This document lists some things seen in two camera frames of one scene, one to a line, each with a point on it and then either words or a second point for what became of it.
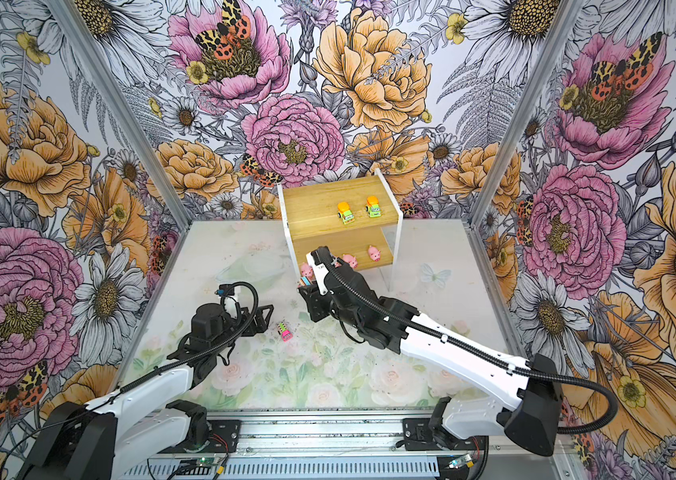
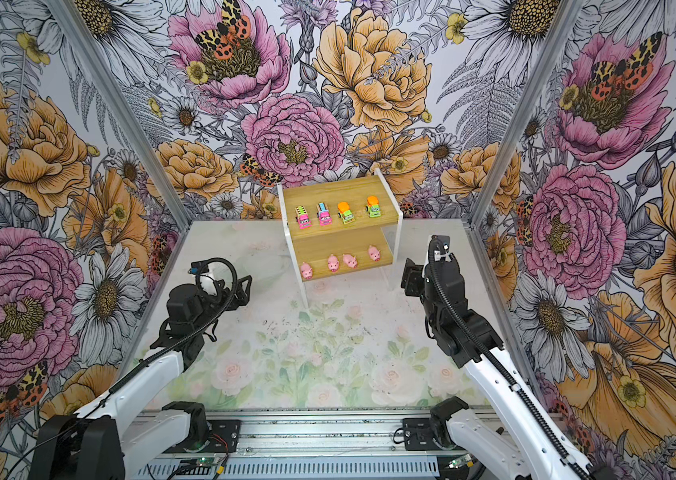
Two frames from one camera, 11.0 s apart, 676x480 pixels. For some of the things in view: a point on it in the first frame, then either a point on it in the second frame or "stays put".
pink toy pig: [351, 260] stays put
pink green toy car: [285, 333] → [302, 217]
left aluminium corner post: [130, 124] stays put
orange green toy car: [345, 212] stays put
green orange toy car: [373, 207] stays put
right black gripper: [313, 301] → [412, 277]
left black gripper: [261, 324] → [242, 296]
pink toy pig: [374, 253] stays put
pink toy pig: [306, 271] stays put
